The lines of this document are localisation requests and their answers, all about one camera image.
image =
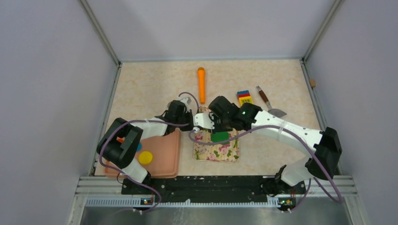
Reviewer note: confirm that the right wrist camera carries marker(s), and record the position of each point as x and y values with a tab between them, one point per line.
203	121

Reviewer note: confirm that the green dough disc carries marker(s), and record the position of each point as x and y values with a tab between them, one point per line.
220	137

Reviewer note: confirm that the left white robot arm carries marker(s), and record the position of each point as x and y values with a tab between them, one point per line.
122	155

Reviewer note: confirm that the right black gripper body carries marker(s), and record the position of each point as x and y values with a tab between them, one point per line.
220	124

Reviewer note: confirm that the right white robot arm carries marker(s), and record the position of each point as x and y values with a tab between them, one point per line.
322	148

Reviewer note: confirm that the orange toy microphone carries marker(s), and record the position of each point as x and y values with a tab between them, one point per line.
201	73

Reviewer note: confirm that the pink plastic tray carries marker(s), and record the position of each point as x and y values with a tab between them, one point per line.
166	154

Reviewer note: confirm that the yellow dough disc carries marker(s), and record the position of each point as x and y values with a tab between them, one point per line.
145	157

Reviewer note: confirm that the blue dough disc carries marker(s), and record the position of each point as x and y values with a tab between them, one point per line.
139	147

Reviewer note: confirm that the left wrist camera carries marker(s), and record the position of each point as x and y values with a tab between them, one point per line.
186	101

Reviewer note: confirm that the small wooden knob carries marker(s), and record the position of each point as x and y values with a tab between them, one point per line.
312	83

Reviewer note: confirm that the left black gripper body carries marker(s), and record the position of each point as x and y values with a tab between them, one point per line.
186	117

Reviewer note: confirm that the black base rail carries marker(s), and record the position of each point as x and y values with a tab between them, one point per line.
216	189

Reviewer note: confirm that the colourful toy block stack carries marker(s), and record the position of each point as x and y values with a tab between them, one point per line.
244	97

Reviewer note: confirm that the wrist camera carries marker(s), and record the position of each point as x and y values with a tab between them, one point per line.
203	121
186	101

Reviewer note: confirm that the metal spatula wooden handle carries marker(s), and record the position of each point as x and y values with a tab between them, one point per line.
275	112

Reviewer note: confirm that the floral cutting board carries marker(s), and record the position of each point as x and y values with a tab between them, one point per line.
228	152

